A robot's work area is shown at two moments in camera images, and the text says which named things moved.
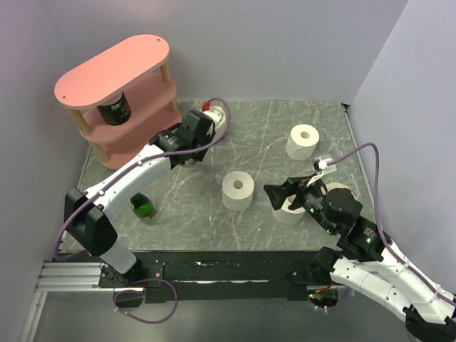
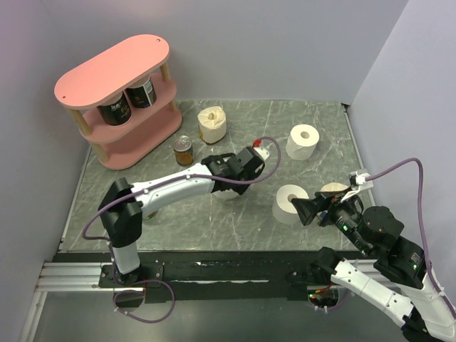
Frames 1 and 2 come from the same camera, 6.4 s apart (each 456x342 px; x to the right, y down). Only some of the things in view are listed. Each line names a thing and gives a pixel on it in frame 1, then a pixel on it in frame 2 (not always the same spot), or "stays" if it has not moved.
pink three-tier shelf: (121, 100) stays
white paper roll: (288, 216) stays
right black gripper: (296, 185) to (306, 207)
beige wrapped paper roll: (219, 116) stays
